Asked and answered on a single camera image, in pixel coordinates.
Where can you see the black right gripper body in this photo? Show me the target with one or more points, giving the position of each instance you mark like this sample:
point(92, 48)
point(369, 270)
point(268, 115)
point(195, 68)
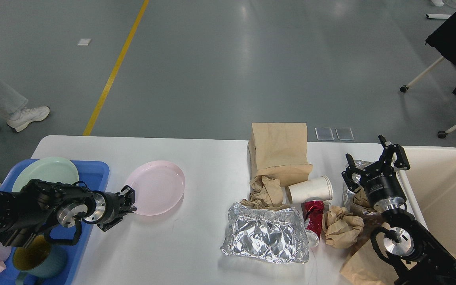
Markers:
point(382, 188)

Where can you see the large crumpled foil sheet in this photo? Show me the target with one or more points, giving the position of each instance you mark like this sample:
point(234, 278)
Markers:
point(273, 236)

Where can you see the crushed red soda can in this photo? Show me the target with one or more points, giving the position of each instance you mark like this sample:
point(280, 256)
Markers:
point(313, 210)

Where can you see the clear floor plate left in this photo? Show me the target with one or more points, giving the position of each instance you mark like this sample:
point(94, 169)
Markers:
point(324, 134)

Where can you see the pink plate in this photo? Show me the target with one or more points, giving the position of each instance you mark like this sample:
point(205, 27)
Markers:
point(158, 185)

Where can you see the green plate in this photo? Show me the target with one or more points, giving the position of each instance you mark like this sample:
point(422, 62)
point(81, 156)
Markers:
point(50, 169)

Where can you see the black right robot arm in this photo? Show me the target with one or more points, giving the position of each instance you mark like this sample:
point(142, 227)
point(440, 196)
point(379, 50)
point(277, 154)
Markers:
point(416, 256)

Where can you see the beige plastic bin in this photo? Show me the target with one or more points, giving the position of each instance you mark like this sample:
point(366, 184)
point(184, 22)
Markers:
point(432, 181)

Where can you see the crumpled brown paper on foil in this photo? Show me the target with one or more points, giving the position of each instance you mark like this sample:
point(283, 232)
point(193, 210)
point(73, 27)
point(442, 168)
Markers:
point(361, 200)

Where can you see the clear floor plate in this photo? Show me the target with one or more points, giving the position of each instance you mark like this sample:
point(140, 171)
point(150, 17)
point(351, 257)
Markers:
point(324, 134)
point(344, 133)

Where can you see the crumpled brown paper left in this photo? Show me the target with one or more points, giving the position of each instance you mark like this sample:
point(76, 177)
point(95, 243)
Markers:
point(266, 193)

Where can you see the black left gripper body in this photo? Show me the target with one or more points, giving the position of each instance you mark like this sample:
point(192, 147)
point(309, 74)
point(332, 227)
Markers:
point(105, 204)

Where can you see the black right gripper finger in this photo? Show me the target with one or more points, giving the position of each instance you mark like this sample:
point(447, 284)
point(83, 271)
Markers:
point(353, 174)
point(393, 157)

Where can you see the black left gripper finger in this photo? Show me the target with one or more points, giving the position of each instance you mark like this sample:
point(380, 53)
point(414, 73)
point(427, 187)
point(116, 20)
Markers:
point(109, 221)
point(129, 199)

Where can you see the white paper cup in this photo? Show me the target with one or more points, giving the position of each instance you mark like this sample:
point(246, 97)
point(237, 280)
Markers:
point(319, 187)

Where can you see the small crumpled foil sheet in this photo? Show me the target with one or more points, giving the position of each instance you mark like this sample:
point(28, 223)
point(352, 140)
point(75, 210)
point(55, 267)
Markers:
point(347, 198)

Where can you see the flat brown paper bag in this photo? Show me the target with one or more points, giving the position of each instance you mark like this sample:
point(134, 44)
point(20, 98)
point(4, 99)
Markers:
point(363, 266)

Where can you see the teal mug yellow inside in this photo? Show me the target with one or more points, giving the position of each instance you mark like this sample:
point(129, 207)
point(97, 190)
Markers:
point(40, 259)

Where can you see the clear floor plate right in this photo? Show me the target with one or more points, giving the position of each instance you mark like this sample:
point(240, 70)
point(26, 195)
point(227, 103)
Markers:
point(344, 133)

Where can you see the crumpled brown paper middle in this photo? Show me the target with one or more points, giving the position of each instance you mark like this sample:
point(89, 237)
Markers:
point(341, 227)

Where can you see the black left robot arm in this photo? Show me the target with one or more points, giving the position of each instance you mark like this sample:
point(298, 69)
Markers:
point(58, 210)

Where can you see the upright brown paper bag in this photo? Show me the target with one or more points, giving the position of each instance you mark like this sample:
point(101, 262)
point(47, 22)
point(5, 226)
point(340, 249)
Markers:
point(279, 151)

